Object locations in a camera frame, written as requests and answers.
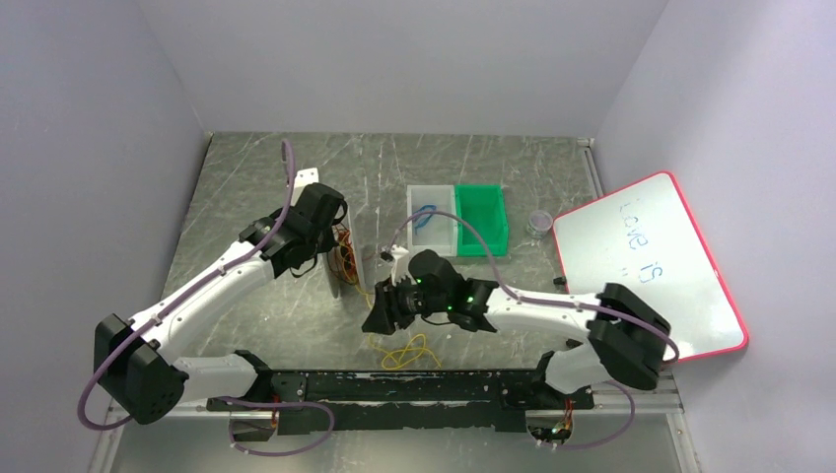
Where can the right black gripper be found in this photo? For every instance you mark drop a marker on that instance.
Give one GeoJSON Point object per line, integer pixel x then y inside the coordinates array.
{"type": "Point", "coordinates": [385, 303]}

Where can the clear white plastic bin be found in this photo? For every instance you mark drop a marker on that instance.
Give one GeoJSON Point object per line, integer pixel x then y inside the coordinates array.
{"type": "Point", "coordinates": [432, 231]}

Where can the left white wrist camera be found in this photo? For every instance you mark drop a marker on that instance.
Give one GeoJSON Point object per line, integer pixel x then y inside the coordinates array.
{"type": "Point", "coordinates": [304, 177]}

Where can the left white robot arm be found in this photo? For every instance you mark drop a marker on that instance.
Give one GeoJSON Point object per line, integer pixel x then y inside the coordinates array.
{"type": "Point", "coordinates": [139, 361]}

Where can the pink framed whiteboard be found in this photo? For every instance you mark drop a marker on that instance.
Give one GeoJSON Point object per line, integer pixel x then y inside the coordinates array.
{"type": "Point", "coordinates": [644, 237]}

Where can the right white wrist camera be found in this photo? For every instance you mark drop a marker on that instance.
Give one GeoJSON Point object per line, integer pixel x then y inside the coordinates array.
{"type": "Point", "coordinates": [397, 257]}

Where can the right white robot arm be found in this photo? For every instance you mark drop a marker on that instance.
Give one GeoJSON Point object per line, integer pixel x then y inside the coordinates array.
{"type": "Point", "coordinates": [619, 337]}

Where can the small clear plastic jar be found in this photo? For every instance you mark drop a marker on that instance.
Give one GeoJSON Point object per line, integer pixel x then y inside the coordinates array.
{"type": "Point", "coordinates": [539, 224]}

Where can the green plastic bin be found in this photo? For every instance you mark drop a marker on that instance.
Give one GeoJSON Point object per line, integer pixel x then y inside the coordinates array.
{"type": "Point", "coordinates": [483, 207]}

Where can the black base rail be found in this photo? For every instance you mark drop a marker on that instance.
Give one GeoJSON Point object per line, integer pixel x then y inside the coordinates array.
{"type": "Point", "coordinates": [377, 400]}

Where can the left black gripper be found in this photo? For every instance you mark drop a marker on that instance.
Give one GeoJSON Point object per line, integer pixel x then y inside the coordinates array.
{"type": "Point", "coordinates": [324, 213]}

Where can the white cable spool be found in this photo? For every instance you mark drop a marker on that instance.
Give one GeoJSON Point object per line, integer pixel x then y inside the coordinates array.
{"type": "Point", "coordinates": [350, 267]}

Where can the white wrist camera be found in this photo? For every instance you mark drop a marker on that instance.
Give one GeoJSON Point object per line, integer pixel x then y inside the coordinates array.
{"type": "Point", "coordinates": [397, 257]}
{"type": "Point", "coordinates": [304, 177]}

